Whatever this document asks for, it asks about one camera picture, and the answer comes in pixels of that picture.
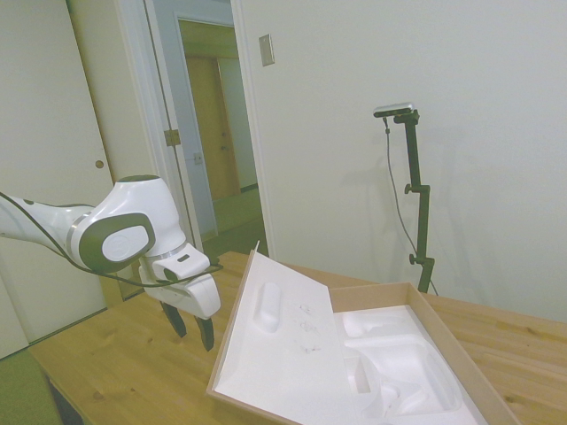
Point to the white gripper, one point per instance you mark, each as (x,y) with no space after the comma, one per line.
(195,297)

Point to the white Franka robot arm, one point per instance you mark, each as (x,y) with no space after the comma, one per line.
(128,212)

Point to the cardboard box lid foam-lined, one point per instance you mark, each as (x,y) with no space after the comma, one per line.
(274,327)

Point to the brown cardboard box base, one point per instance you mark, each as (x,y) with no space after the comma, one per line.
(460,350)

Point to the silver door latch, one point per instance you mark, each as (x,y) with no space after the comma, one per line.
(196,157)

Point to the brass door hinge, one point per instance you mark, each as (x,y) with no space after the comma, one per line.
(172,137)

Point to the wooden hallway door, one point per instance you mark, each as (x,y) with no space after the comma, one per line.
(208,128)

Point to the white foam insert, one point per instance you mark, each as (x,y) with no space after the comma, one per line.
(398,367)

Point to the white open door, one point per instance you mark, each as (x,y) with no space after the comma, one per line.
(57,133)

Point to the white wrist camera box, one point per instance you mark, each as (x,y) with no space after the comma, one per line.
(181,263)

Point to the black camera stand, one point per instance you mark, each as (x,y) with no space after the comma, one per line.
(394,186)
(418,199)

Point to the white wall switch plate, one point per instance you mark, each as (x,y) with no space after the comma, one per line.
(266,50)

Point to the grey exterior camera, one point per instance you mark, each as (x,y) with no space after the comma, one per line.
(394,109)

